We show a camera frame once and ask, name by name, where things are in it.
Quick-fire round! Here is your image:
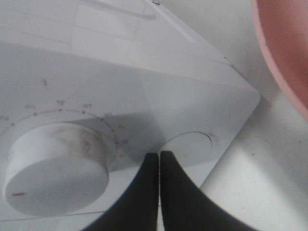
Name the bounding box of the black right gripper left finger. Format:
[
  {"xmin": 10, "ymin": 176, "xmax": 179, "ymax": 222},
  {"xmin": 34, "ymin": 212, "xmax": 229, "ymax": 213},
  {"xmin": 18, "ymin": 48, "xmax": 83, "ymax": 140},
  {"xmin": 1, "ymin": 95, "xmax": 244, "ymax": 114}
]
[{"xmin": 83, "ymin": 153, "xmax": 159, "ymax": 231}]

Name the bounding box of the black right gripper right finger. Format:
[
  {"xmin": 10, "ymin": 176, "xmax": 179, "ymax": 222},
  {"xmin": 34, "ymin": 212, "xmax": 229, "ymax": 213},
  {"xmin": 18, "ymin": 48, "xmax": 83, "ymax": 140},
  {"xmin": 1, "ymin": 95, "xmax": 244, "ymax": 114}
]
[{"xmin": 160, "ymin": 151, "xmax": 255, "ymax": 231}]

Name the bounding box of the round white door button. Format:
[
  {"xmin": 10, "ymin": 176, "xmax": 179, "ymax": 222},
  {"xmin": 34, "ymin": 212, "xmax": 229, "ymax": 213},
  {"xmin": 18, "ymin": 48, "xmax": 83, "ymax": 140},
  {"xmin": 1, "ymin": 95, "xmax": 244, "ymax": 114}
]
[{"xmin": 158, "ymin": 131, "xmax": 212, "ymax": 167}]

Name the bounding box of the pink round plate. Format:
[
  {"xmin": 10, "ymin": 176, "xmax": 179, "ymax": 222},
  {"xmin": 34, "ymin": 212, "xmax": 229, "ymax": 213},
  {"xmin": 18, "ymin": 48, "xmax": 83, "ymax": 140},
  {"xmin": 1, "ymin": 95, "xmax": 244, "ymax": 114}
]
[{"xmin": 251, "ymin": 0, "xmax": 308, "ymax": 116}]

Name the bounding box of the lower white microwave knob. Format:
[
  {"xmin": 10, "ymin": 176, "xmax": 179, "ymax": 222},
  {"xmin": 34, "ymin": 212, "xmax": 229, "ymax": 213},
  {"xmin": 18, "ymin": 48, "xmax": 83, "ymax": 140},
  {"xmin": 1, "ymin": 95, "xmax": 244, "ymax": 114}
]
[{"xmin": 3, "ymin": 123, "xmax": 109, "ymax": 217}]

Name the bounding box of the white microwave oven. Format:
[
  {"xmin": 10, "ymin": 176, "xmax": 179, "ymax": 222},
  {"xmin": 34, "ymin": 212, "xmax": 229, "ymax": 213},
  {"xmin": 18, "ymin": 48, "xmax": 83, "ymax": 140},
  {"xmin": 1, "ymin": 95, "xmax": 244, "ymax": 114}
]
[{"xmin": 0, "ymin": 0, "xmax": 260, "ymax": 231}]

